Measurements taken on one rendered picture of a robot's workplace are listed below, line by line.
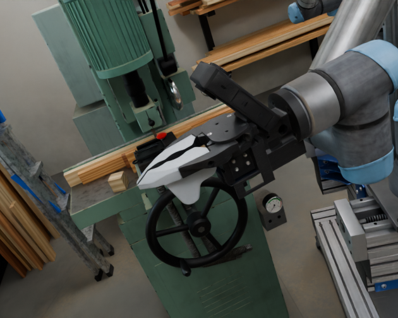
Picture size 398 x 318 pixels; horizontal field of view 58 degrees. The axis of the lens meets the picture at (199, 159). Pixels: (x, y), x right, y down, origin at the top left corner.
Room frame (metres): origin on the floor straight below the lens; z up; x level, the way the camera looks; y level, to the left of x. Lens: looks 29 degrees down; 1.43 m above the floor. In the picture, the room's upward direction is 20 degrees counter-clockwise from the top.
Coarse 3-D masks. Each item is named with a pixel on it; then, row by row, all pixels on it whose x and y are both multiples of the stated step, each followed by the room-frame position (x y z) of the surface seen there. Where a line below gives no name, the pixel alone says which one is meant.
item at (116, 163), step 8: (224, 112) 1.14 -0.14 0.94; (200, 120) 1.14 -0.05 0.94; (208, 120) 1.13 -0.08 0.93; (112, 160) 1.08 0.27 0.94; (120, 160) 1.08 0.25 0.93; (88, 168) 1.08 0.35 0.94; (96, 168) 1.07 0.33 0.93; (104, 168) 1.08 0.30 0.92; (112, 168) 1.08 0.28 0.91; (80, 176) 1.07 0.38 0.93; (88, 176) 1.07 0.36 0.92; (96, 176) 1.07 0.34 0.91
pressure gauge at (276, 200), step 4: (268, 196) 0.94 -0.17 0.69; (272, 196) 0.93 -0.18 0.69; (276, 196) 0.93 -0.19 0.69; (264, 200) 0.94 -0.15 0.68; (268, 200) 0.92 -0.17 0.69; (272, 200) 0.92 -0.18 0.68; (276, 200) 0.93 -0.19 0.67; (280, 200) 0.93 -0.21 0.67; (264, 204) 0.93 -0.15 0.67; (268, 204) 0.92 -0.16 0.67; (272, 204) 0.92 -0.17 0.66; (276, 204) 0.93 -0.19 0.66; (280, 204) 0.93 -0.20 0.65; (268, 208) 0.92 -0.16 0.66; (272, 208) 0.92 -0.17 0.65; (276, 208) 0.93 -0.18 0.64; (280, 208) 0.92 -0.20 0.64; (268, 212) 0.92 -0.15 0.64; (272, 212) 0.92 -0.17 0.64; (276, 212) 0.92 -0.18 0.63
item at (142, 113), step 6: (132, 102) 1.18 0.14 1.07; (150, 102) 1.11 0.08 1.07; (132, 108) 1.12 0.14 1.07; (138, 108) 1.10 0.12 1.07; (144, 108) 1.08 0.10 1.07; (150, 108) 1.07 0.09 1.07; (156, 108) 1.07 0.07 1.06; (138, 114) 1.06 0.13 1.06; (144, 114) 1.06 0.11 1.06; (150, 114) 1.07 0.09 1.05; (156, 114) 1.07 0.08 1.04; (138, 120) 1.06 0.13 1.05; (144, 120) 1.06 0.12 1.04; (156, 120) 1.07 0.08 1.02; (144, 126) 1.06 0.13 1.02; (150, 126) 1.06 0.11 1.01; (156, 126) 1.07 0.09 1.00
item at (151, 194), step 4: (136, 164) 0.95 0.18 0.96; (136, 168) 0.92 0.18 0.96; (140, 172) 0.89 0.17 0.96; (152, 188) 0.85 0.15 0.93; (168, 188) 0.85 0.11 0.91; (148, 192) 0.84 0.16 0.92; (152, 192) 0.85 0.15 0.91; (156, 192) 0.85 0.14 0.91; (148, 196) 0.84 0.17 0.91; (152, 196) 0.84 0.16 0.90; (156, 196) 0.85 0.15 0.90; (152, 200) 0.84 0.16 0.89; (156, 200) 0.85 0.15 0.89; (152, 204) 0.84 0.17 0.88
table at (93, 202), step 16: (128, 176) 1.01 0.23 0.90; (80, 192) 1.02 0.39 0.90; (96, 192) 0.98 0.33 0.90; (112, 192) 0.95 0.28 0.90; (128, 192) 0.93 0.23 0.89; (144, 192) 0.93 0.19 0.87; (80, 208) 0.92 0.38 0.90; (96, 208) 0.92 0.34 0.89; (112, 208) 0.92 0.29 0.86; (80, 224) 0.91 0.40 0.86
